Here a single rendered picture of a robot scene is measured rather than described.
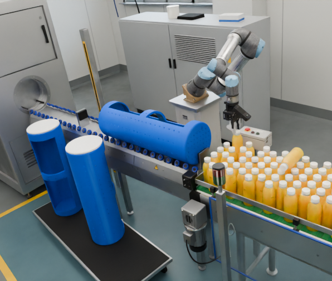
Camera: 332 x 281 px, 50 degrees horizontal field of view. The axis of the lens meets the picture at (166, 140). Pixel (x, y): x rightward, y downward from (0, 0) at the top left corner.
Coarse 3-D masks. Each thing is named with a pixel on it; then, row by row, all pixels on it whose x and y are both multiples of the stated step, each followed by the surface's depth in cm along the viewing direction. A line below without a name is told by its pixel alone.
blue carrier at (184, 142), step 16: (112, 112) 268; (128, 112) 292; (144, 112) 253; (160, 112) 258; (112, 128) 267; (128, 128) 254; (144, 128) 244; (160, 128) 235; (176, 128) 228; (192, 128) 223; (208, 128) 236; (144, 144) 249; (160, 144) 235; (176, 144) 226; (192, 144) 226; (208, 144) 240; (192, 160) 230
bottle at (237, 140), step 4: (236, 136) 222; (240, 136) 222; (232, 140) 224; (236, 140) 222; (240, 140) 222; (232, 144) 226; (236, 144) 223; (240, 144) 223; (236, 148) 225; (236, 152) 226
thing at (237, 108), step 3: (237, 105) 215; (234, 108) 213; (237, 108) 213; (240, 108) 214; (234, 111) 214; (237, 111) 212; (240, 111) 212; (243, 111) 213; (240, 114) 212; (243, 114) 211; (246, 114) 211; (249, 114) 212; (243, 117) 211; (246, 117) 210; (249, 117) 211; (246, 120) 211
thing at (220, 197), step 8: (216, 192) 183; (224, 192) 182; (216, 200) 185; (224, 200) 184; (224, 208) 186; (224, 216) 188; (224, 224) 190; (224, 232) 192; (224, 240) 195; (224, 248) 198; (224, 256) 201; (224, 264) 204; (224, 272) 208; (224, 280) 212
